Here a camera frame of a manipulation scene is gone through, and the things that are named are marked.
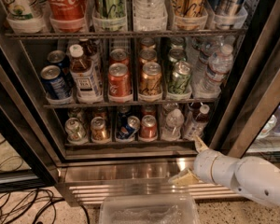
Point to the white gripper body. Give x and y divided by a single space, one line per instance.
202 166

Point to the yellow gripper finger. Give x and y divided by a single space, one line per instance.
199 144
184 178

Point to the clear water bottle bottom shelf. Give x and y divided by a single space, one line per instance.
172 129

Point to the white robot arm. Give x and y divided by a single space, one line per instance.
251 177

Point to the tea bottle bottom shelf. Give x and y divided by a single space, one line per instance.
196 123

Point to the tea bottle shelf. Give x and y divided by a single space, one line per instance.
83 73
196 123

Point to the red can bottom shelf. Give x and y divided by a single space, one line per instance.
148 129

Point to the fridge glass door right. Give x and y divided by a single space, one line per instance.
251 94

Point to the fridge glass door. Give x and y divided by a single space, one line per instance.
25 170
251 94

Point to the green can middle shelf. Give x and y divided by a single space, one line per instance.
179 78

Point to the green can shelf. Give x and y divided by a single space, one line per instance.
110 13
179 78
76 133

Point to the blue pepsi can bottom shelf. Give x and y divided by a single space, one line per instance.
128 128

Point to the gold can middle shelf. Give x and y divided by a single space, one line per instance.
150 79

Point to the gold can shelf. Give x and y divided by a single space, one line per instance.
150 79
188 14

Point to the water bottle middle shelf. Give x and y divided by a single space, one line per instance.
219 65

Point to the red coke can middle shelf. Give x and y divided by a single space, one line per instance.
119 80

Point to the orange can bottom shelf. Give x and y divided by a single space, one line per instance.
99 131

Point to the green can bottom shelf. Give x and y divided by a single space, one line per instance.
76 133

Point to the tea bottle middle shelf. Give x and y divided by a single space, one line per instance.
83 73

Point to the gold can top shelf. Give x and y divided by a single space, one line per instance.
188 14

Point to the dark can top shelf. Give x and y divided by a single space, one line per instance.
225 14

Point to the clear water bottle top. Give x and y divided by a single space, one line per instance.
149 15

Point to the green can top shelf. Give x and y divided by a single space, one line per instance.
110 13

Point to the fridge glass door left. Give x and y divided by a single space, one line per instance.
25 170

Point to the blue can middle shelf front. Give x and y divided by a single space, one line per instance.
54 83

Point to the clear plastic bin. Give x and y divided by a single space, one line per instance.
149 209

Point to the white 7up can top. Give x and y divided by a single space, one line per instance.
23 10

